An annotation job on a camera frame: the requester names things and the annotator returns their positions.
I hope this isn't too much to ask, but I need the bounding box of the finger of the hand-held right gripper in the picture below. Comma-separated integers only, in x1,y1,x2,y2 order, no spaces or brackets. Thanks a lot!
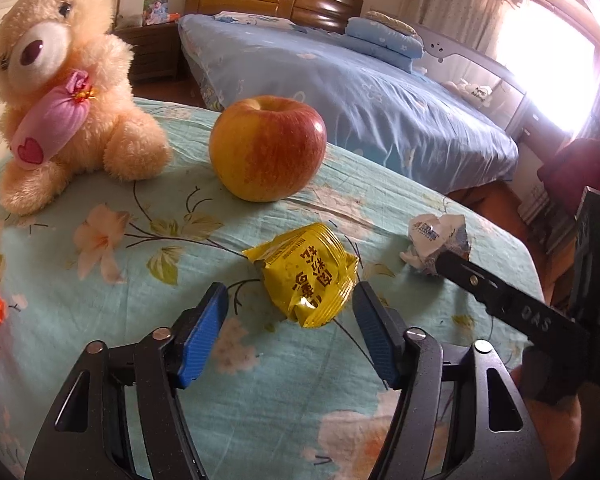
437,249,586,347

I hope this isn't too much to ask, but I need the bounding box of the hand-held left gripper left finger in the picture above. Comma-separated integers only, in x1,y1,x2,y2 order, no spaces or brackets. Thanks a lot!
24,282,230,480

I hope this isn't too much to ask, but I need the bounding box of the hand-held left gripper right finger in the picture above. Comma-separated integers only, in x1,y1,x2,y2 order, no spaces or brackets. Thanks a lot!
352,281,553,480

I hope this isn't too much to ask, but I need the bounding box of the white wrapper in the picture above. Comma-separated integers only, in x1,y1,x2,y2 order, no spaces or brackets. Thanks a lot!
399,212,473,278

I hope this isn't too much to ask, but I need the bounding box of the yellow snack packet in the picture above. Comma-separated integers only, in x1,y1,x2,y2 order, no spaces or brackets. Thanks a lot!
242,222,360,329

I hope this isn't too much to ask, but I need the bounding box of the red chair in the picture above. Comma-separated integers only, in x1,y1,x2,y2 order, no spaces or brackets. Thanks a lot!
537,137,600,201

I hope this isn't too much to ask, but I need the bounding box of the red yellow apple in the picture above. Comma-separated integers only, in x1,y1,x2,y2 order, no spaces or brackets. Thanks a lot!
209,95,328,203

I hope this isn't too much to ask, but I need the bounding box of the white plush toy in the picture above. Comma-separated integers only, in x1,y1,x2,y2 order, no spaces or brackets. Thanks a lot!
442,79,493,107

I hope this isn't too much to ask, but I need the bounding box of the bright window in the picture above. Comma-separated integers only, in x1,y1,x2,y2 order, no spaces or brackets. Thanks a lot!
495,0,600,136

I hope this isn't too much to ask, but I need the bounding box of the bed with blue sheet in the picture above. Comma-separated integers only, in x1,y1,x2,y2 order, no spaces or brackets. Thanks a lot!
177,12,520,196

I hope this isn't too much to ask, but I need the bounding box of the folded blue quilt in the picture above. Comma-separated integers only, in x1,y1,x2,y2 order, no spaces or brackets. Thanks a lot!
345,16,425,73

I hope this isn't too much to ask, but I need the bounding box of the dark wooden nightstand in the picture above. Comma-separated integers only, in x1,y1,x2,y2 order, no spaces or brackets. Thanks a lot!
112,25,186,86

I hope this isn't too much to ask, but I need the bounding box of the pale yellow pillow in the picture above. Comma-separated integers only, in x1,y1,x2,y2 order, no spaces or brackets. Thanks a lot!
365,9,418,36

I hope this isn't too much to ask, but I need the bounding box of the cream teddy bear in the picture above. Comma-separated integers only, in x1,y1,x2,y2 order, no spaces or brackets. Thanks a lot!
0,0,173,217

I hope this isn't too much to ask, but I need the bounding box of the patterned curtain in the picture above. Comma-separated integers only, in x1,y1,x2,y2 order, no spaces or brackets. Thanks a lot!
420,0,531,56

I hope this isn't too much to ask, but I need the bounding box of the white printed pillow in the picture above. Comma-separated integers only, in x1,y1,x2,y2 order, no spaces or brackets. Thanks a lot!
212,10,301,31

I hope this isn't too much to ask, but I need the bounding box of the white crib rail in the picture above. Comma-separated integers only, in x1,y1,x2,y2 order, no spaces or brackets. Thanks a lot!
415,22,528,131

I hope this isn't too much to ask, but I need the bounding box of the photo frame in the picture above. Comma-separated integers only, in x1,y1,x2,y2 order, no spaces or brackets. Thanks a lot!
142,0,170,27

